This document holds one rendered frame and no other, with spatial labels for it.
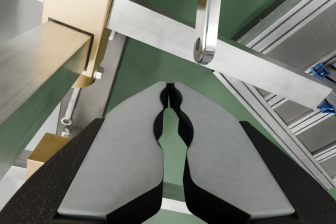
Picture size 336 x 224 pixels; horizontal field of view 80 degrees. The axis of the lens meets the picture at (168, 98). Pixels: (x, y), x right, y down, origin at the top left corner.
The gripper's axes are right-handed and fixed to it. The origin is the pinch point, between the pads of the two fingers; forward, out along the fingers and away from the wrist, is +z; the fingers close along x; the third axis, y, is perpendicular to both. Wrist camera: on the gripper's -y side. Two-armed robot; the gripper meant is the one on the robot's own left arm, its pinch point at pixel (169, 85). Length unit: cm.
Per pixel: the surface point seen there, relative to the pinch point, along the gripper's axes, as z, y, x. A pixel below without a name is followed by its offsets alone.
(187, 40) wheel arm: 8.6, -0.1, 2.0
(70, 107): 20.3, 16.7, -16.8
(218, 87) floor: 91, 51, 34
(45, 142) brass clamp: 9.8, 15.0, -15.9
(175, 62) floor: 91, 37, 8
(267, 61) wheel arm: 8.6, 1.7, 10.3
